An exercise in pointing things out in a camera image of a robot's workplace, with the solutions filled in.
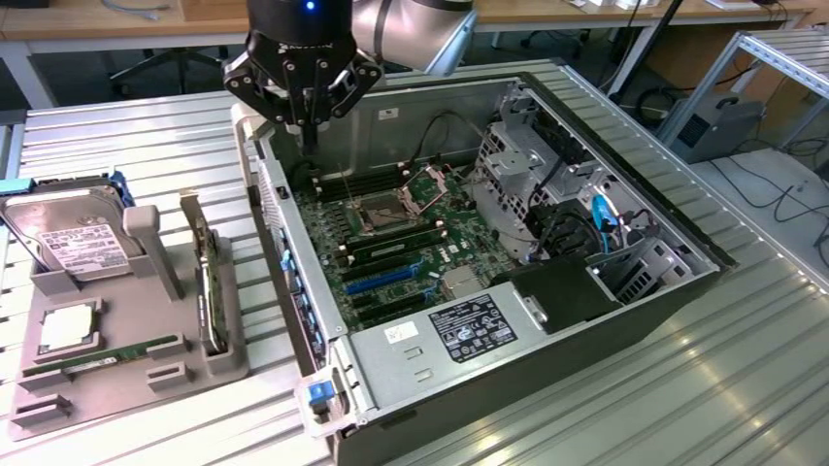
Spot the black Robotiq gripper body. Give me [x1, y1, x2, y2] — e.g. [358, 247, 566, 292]
[243, 0, 361, 93]

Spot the graphics card with black fan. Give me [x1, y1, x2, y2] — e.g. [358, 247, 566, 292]
[178, 187, 230, 356]

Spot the black office chair base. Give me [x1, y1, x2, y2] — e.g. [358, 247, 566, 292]
[106, 44, 255, 97]

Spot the brown box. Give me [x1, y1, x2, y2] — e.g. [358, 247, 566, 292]
[179, 0, 253, 23]

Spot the black RAM slot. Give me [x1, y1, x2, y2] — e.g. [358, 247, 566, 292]
[335, 218, 446, 251]
[311, 163, 408, 191]
[317, 173, 412, 204]

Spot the thin metal locking lever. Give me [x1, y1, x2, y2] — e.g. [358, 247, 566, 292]
[337, 162, 361, 213]

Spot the metal socket cover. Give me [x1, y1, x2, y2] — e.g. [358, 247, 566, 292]
[400, 163, 457, 216]

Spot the CPU socket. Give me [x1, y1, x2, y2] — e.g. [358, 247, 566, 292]
[353, 191, 417, 235]

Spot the silver metal disk bay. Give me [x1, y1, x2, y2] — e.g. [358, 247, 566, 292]
[472, 80, 628, 261]

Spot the hard drive in blue caddy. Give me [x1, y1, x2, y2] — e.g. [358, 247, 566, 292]
[0, 166, 138, 229]

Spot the green motherboard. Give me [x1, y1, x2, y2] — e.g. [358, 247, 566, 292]
[290, 162, 520, 336]

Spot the black expansion slot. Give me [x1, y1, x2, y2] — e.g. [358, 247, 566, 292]
[339, 259, 417, 283]
[353, 290, 433, 325]

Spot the silver hard disk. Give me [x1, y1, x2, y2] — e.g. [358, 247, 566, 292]
[0, 186, 146, 283]

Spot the blue expansion slot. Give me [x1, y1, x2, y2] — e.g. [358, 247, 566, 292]
[345, 270, 424, 296]

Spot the silver chipset heat sink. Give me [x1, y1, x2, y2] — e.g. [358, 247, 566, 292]
[442, 268, 493, 298]

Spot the black stand pole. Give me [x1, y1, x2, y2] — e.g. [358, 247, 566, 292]
[605, 0, 689, 106]

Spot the black plastic air shroud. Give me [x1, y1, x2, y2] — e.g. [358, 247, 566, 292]
[489, 255, 625, 336]

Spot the grey plastic parts rack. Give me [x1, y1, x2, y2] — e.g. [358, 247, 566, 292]
[10, 204, 253, 442]

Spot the silver CPU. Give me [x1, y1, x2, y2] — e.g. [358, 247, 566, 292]
[36, 304, 101, 354]

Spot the perforated metal drive cage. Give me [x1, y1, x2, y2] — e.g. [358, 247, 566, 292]
[586, 232, 720, 306]

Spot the silver power supply with label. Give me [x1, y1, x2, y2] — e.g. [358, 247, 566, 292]
[330, 283, 553, 414]

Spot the open black PC case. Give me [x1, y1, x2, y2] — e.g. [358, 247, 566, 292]
[231, 70, 740, 466]

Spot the black looped wire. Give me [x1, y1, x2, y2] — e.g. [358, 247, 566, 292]
[412, 110, 485, 169]

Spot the light blue network cable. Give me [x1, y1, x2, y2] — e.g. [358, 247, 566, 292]
[101, 0, 175, 21]

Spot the wooden desk white frame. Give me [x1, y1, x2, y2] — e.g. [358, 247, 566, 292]
[470, 0, 819, 96]
[0, 0, 254, 112]

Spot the black coiled cable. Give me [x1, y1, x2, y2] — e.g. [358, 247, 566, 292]
[633, 85, 679, 122]

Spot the black power wire bundle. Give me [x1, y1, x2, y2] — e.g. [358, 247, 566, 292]
[522, 183, 601, 261]

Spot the blue SATA wire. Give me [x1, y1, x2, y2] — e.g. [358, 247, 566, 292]
[589, 192, 618, 254]

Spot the grey machine with handle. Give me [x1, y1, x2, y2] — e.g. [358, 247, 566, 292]
[659, 91, 771, 165]

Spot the aluminium frame table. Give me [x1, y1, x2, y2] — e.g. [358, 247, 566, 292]
[653, 26, 829, 152]

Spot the black floor cable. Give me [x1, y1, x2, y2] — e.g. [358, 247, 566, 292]
[705, 140, 829, 225]

